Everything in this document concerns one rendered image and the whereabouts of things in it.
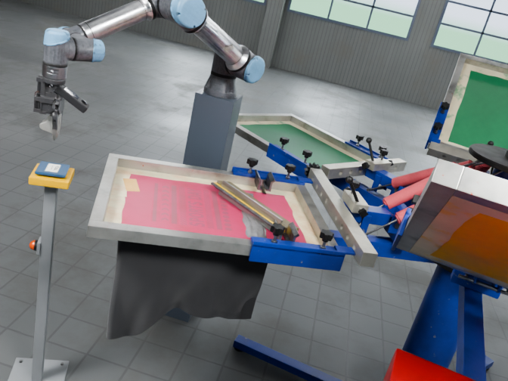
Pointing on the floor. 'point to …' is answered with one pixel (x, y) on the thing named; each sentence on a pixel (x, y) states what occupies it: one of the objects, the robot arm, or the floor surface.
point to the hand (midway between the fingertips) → (57, 136)
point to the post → (32, 373)
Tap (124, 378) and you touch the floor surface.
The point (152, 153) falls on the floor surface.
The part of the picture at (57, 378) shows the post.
